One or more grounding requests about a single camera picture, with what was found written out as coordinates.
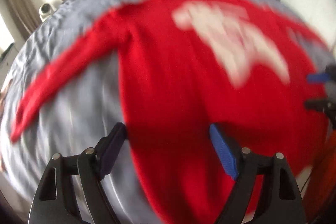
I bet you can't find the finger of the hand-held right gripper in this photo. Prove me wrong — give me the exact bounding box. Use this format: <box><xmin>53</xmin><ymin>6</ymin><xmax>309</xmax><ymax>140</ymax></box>
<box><xmin>304</xmin><ymin>99</ymin><xmax>336</xmax><ymax>132</ymax></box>
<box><xmin>307</xmin><ymin>64</ymin><xmax>336</xmax><ymax>98</ymax></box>

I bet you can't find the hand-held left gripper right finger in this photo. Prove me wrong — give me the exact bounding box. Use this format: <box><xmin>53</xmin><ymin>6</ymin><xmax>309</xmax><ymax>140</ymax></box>
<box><xmin>209</xmin><ymin>123</ymin><xmax>306</xmax><ymax>224</ymax></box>

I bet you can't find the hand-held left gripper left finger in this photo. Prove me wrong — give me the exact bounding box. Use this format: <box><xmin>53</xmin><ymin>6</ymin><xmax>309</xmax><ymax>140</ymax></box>
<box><xmin>29</xmin><ymin>122</ymin><xmax>127</xmax><ymax>224</ymax></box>

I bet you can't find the red sweater with white print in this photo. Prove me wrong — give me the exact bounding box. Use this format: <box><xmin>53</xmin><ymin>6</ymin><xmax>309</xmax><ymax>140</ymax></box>
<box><xmin>10</xmin><ymin>0</ymin><xmax>332</xmax><ymax>224</ymax></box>

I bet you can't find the grey bed blanket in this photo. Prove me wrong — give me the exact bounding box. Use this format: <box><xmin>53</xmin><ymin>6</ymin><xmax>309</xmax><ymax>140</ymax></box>
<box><xmin>0</xmin><ymin>0</ymin><xmax>336</xmax><ymax>224</ymax></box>

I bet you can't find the beige curtain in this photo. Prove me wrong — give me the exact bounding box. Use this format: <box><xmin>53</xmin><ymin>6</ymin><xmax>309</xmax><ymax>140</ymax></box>
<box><xmin>3</xmin><ymin>0</ymin><xmax>40</xmax><ymax>33</ymax></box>

